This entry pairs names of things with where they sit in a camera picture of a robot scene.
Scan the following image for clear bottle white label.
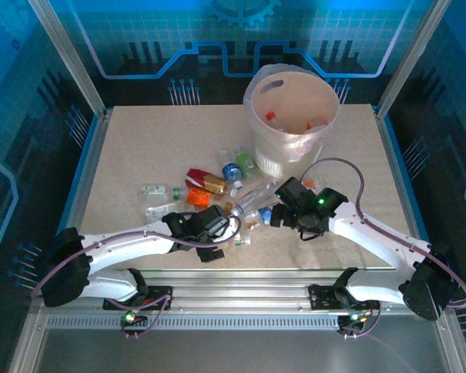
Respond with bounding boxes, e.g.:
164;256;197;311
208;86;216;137
144;203;182;224

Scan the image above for large clear water bottle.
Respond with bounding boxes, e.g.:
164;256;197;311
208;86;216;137
231;179;281;218

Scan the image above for small bottle green label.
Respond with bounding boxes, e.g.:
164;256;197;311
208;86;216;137
217;228;253;250

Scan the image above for crushed clear bottle orange label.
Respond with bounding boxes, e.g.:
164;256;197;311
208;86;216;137
299;176;324;192

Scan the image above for orange juice bottle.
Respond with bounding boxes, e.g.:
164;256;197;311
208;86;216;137
185;187;235;213

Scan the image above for bottle green white label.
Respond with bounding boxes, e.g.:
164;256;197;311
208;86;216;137
140;183;188;203

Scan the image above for bottle red gold label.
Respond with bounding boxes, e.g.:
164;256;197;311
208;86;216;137
185;167;230;197

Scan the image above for clear bottle green label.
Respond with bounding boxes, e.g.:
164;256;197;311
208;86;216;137
232;143;260;180

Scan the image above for crushed bottle orange wrapper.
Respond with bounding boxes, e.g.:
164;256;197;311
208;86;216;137
305;117;330;132

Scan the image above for clear bottle orange cap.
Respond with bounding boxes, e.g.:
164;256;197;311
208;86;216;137
263;110;292;133

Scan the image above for white plastic bin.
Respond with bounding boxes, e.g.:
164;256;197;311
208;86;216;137
242;61;341;164

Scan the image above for aluminium front beam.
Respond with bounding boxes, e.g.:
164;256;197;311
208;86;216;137
30;267;451;315

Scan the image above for small lit circuit board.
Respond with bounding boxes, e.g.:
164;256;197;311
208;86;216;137
337;310;374;329
122;310;148;327

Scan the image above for grey metal panel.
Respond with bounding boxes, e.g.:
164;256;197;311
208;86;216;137
34;328;447;373

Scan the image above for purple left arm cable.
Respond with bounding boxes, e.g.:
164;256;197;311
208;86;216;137
33;215;242;300

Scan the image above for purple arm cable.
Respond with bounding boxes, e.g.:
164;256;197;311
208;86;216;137
33;215;242;300
299;156;466;310

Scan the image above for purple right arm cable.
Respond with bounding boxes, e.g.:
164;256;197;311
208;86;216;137
299;156;466;310

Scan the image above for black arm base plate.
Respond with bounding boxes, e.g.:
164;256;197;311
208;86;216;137
103;285;174;312
308;283;374;312

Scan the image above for slotted grey cable duct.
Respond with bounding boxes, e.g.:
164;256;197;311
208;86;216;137
46;315;345;330

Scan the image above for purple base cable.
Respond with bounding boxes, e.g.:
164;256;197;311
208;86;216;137
120;293;175;339
339;301;384;341

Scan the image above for blue edged aluminium side rail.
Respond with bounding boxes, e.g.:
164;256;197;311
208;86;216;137
56;108;113;273
372;104;432;244

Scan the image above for aluminium frame post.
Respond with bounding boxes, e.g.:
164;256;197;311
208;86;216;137
374;0;454;117
26;0;112;117

